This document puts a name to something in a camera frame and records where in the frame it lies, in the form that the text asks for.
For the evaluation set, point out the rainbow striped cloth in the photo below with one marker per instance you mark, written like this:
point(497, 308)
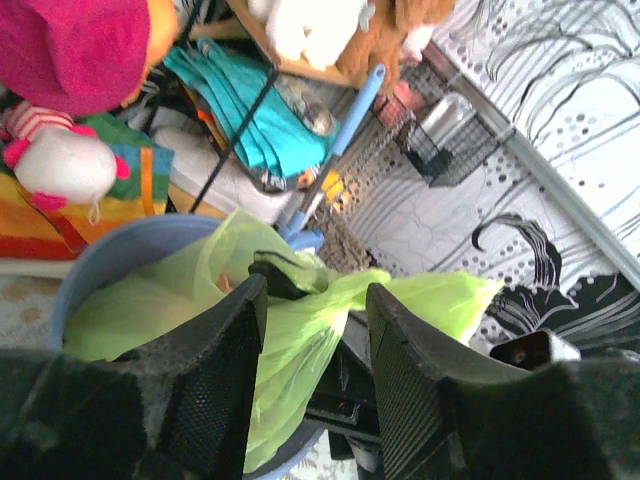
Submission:
point(28, 233)

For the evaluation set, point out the magenta cloth bag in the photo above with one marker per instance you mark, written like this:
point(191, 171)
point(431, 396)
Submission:
point(78, 57)

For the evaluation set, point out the yellow plush toy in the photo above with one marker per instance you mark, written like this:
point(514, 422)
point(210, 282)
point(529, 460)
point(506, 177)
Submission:
point(335, 191)

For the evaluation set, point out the brown teddy bear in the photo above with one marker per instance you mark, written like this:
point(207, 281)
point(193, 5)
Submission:
point(382, 42)

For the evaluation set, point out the white shoe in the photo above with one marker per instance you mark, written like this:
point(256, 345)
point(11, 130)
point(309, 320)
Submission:
point(194, 161)

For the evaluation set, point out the black wire basket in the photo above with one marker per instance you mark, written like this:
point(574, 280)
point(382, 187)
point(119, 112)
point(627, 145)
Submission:
point(401, 112)

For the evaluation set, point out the pink plush doll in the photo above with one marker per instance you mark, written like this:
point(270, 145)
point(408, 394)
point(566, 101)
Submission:
point(57, 161)

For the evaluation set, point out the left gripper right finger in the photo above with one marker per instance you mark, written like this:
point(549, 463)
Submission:
point(448, 412)

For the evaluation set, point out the wooden metal shelf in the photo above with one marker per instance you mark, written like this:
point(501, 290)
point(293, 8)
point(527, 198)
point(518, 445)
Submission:
point(235, 97)

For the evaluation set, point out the silver foil pouch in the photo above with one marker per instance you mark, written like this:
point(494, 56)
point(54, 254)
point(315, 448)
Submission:
point(446, 119)

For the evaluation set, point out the orange plush toy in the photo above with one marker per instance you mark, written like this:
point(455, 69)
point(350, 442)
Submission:
point(164, 27)

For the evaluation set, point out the white plush dog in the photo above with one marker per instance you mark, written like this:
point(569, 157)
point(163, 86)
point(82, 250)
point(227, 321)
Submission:
point(315, 30)

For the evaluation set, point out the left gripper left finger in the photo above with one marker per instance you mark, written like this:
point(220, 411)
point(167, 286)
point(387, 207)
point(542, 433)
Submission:
point(177, 407)

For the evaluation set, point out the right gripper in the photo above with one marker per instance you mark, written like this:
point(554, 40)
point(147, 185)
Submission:
point(343, 402)

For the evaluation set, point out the green trash bag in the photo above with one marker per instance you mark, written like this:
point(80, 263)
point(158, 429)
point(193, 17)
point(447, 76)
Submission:
point(152, 275)

